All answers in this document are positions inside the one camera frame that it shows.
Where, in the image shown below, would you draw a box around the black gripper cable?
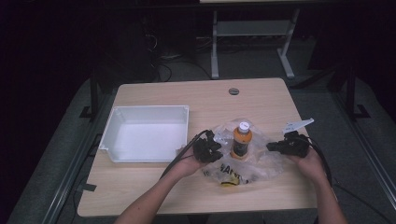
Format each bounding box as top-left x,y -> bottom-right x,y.
306,135 -> 394,224
159,129 -> 209,181

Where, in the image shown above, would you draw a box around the clear plastic bag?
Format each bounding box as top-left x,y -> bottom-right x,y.
200,118 -> 286,188

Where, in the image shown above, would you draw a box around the person's left hand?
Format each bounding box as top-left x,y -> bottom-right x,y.
175,148 -> 209,179

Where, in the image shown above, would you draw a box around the black metal stand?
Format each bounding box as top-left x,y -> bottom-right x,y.
341,63 -> 372,123
78,74 -> 101,122

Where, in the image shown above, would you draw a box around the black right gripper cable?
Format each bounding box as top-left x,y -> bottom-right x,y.
306,135 -> 394,224

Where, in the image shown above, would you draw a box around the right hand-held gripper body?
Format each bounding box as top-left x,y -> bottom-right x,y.
274,118 -> 316,159

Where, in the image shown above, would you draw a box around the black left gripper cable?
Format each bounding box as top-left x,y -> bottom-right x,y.
159,129 -> 209,181

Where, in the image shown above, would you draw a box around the person's right hand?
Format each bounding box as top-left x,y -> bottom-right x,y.
287,148 -> 327,184

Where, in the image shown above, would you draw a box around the white plastic bin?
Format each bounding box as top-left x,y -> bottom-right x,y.
98,105 -> 191,164

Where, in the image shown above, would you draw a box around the black floor cables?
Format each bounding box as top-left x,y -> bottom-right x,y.
146,31 -> 213,82

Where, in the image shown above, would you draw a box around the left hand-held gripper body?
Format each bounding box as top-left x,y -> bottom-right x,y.
192,134 -> 219,163

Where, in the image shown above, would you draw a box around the orange juice bottle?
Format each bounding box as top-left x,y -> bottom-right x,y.
230,120 -> 253,161

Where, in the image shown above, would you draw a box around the yellow item in bag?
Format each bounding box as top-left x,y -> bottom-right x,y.
219,174 -> 241,188

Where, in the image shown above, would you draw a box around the white desk frame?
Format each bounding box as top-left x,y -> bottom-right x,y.
199,0 -> 302,80

